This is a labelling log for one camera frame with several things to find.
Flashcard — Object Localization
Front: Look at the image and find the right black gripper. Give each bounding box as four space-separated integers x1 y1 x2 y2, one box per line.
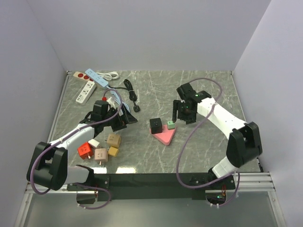
172 100 196 125

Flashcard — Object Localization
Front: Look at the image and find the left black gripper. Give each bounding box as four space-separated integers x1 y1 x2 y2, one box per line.
102 104 137 131

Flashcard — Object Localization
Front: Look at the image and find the green plug adapter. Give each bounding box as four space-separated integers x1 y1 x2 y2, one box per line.
167 121 176 130

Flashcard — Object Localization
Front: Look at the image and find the black cube adapter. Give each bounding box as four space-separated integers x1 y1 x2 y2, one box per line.
150 118 163 134

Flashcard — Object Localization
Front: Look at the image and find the orange cube adapter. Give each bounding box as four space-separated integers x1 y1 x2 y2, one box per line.
107 133 121 148

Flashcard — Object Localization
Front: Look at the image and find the pink power strip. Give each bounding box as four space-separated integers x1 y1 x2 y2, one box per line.
150 124 177 146

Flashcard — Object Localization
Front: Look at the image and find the yellow plug adapter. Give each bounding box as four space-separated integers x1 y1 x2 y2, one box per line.
108 147 119 157

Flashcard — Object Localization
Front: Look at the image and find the white charger plug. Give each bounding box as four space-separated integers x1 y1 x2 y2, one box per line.
88 139 101 149

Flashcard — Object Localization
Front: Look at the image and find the beige pink cube adapter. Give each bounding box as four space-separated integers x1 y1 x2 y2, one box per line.
94 148 108 165

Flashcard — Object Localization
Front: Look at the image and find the white usb power strip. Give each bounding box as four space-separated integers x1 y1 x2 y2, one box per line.
76 81 96 105

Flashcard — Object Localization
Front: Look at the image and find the blue power strip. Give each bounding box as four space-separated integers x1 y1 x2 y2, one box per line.
84 68 131 112

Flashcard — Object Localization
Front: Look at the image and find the red cube plug adapter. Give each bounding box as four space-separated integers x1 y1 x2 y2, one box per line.
77 142 94 159

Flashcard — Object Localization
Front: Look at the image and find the beige red power strip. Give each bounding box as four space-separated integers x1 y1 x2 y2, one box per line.
73 71 94 82

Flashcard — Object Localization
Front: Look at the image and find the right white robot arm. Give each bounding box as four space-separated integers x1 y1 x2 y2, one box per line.
172 83 262 189

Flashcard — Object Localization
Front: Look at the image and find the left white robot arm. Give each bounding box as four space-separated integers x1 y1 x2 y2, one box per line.
27 100 137 191

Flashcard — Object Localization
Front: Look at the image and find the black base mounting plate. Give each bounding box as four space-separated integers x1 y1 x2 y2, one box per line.
67 173 236 200

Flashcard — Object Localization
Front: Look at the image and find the black power strip cord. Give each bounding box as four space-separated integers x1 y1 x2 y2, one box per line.
111 79 141 113

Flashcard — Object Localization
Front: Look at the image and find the aluminium rail frame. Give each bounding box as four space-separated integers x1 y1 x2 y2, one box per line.
14 71 286 227

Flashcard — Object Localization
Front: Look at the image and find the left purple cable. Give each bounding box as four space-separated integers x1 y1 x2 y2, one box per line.
30 88 123 210

